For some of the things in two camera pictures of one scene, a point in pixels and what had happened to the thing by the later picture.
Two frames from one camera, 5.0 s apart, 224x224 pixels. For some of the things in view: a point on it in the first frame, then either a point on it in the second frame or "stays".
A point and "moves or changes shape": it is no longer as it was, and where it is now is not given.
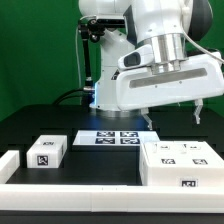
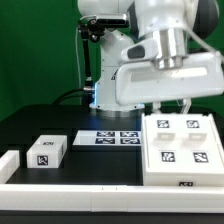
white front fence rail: [111, 198] stays
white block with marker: [46, 152] stays
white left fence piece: [9, 164] stays
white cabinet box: [180, 164] moves or changes shape
